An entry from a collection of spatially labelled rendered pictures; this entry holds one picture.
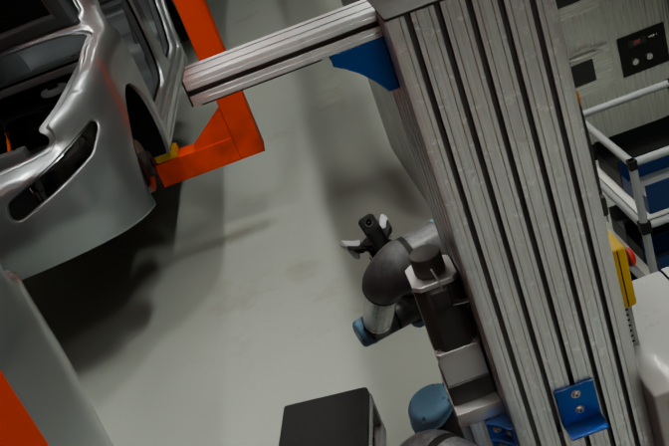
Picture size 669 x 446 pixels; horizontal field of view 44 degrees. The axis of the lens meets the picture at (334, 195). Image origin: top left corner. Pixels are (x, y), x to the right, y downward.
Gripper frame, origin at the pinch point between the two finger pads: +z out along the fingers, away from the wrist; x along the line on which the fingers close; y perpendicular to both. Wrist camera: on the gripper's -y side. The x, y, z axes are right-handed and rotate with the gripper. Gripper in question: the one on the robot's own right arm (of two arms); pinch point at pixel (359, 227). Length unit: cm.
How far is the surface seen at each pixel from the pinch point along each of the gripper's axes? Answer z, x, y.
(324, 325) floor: 154, -15, 123
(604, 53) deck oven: 162, 191, 87
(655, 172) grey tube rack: 18, 106, 59
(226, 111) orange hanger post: 285, 12, 40
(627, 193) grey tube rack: 20, 94, 61
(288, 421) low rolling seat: 54, -51, 83
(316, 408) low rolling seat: 53, -40, 85
